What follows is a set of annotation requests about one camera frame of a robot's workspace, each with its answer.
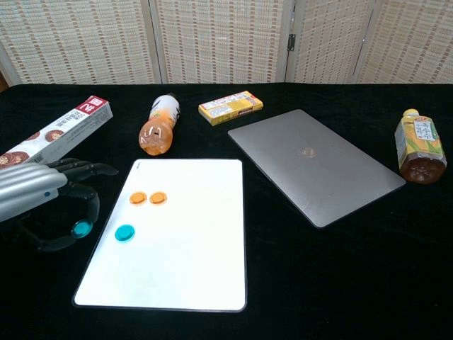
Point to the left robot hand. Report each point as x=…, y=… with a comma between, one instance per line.
x=28, y=187

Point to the blue round magnet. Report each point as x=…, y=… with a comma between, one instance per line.
x=124, y=233
x=82, y=229

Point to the orange round magnet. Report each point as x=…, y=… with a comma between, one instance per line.
x=158, y=198
x=138, y=198

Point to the white magnetic board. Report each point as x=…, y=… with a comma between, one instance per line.
x=170, y=262

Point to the long white wrap box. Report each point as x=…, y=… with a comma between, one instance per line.
x=70, y=124

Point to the orange drink bottle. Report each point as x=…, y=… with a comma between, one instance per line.
x=159, y=131

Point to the woven folding screen panel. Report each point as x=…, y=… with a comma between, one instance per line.
x=78, y=42
x=329, y=42
x=219, y=42
x=410, y=42

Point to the yellow snack box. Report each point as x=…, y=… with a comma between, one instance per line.
x=230, y=108

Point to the silver closed laptop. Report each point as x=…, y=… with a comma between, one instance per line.
x=318, y=177

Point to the black screen hinge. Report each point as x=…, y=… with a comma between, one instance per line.
x=291, y=41

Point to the black tablecloth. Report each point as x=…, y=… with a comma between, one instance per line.
x=318, y=283

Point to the green tea bottle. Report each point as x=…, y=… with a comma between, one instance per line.
x=421, y=148

